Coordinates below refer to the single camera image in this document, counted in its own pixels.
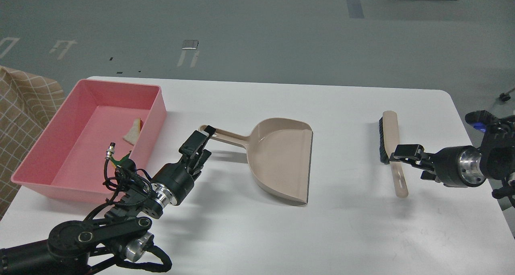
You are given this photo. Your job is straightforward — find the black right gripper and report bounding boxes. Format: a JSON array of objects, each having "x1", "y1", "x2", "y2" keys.
[{"x1": 388, "y1": 144, "x2": 486, "y2": 188}]

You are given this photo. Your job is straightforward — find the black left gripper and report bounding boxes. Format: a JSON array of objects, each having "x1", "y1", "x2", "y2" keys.
[{"x1": 152, "y1": 125, "x2": 216, "y2": 207}]

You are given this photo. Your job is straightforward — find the beige hand brush black bristles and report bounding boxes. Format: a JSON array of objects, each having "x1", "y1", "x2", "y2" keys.
[{"x1": 379, "y1": 110, "x2": 409, "y2": 198}]

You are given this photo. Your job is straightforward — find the triangular white bread slice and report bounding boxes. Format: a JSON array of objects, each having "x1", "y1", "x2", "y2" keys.
[{"x1": 122, "y1": 118, "x2": 143, "y2": 145}]

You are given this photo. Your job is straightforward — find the beige plastic dustpan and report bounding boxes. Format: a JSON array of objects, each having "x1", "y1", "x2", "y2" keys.
[{"x1": 212, "y1": 118, "x2": 314, "y2": 205}]

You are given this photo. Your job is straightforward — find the green and yellow sponge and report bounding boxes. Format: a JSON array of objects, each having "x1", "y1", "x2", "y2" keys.
[{"x1": 109, "y1": 150, "x2": 132, "y2": 168}]

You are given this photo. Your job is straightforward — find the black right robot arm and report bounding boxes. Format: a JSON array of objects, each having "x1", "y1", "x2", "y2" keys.
[{"x1": 379, "y1": 110, "x2": 515, "y2": 204}]

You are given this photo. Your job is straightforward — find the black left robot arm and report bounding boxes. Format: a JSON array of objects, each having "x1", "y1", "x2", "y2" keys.
[{"x1": 1, "y1": 125, "x2": 216, "y2": 275}]

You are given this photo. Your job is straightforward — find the pink plastic bin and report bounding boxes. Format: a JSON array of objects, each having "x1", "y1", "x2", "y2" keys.
[{"x1": 11, "y1": 79, "x2": 166, "y2": 204}]

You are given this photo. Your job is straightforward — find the grey floor outlet plate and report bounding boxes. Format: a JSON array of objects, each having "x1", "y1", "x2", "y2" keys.
[{"x1": 181, "y1": 39, "x2": 199, "y2": 50}]

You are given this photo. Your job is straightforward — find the beige checkered cloth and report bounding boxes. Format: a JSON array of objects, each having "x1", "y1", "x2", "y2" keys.
[{"x1": 0, "y1": 66, "x2": 66, "y2": 217}]

